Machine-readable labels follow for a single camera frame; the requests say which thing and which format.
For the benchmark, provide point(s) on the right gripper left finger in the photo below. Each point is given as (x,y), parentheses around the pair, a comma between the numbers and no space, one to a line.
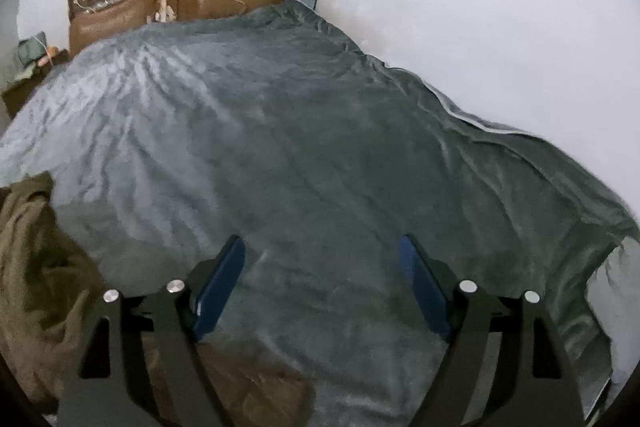
(138,363)

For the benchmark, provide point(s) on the grey plush bed blanket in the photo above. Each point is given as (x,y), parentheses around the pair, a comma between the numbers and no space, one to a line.
(164,141)

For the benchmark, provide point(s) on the wooden bedside table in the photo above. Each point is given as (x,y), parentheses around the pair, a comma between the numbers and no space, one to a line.
(20,91)

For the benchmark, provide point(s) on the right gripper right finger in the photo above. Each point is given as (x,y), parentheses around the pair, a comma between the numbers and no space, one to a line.
(505,364)

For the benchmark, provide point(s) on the green bag on nightstand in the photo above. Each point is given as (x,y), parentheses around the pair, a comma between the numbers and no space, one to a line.
(31,49)

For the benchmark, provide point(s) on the brown puffer jacket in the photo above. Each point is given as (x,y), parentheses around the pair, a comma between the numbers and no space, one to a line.
(49,287)

